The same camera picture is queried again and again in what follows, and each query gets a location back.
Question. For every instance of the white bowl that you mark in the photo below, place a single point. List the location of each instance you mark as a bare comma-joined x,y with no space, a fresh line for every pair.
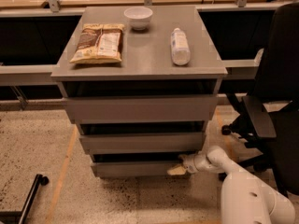
138,17

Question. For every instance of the grey drawer cabinet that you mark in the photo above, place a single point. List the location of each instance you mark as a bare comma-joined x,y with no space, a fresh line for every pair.
146,69

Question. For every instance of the grey bottom drawer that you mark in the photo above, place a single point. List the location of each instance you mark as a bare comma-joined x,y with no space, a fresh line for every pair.
132,168

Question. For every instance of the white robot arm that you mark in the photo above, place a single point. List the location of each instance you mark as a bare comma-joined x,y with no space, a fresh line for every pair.
245,198

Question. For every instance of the grey middle drawer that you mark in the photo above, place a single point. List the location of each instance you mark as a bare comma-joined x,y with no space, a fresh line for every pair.
142,142

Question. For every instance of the black office chair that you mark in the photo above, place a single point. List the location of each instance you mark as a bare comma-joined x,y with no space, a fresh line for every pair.
269,113

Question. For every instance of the white plastic bottle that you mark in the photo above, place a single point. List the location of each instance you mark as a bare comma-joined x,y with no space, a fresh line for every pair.
180,51

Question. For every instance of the grey drawer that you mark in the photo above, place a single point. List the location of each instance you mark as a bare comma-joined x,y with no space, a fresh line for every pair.
132,168
139,109
142,142

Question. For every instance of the brown yellow snack bag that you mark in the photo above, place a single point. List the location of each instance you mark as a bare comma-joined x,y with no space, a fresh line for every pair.
99,43

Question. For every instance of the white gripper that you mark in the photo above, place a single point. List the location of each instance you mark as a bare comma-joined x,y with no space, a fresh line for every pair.
189,164

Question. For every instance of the grey top drawer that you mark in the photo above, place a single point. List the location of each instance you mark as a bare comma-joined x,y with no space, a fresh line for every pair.
139,109

